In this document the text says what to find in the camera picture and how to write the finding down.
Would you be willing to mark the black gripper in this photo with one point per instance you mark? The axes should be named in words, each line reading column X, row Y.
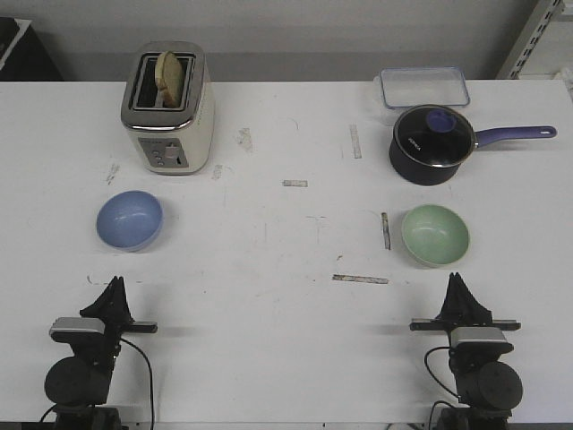
column 473, row 314
column 103, row 353

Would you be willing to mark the green plastic bowl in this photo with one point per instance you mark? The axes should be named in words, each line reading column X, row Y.
column 434, row 235

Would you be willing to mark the blue plastic bowl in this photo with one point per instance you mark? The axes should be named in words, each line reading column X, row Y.
column 130, row 221

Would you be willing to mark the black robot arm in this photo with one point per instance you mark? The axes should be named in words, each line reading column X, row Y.
column 79, row 385
column 486, row 389

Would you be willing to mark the dark blue saucepan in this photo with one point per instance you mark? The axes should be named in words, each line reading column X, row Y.
column 420, row 174

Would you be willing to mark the glass pot lid blue knob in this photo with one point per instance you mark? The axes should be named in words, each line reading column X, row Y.
column 434, row 135

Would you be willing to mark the cream two-slot toaster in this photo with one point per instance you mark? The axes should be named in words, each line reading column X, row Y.
column 170, row 141

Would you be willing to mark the clear plastic food container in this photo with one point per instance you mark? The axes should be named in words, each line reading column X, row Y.
column 402, row 88

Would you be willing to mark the slice of toast bread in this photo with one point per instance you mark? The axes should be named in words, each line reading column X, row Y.
column 169, row 79

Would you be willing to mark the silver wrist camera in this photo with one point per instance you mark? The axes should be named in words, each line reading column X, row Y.
column 76, row 330
column 487, row 339

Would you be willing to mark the white metal shelf frame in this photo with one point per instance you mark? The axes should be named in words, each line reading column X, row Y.
column 544, row 46

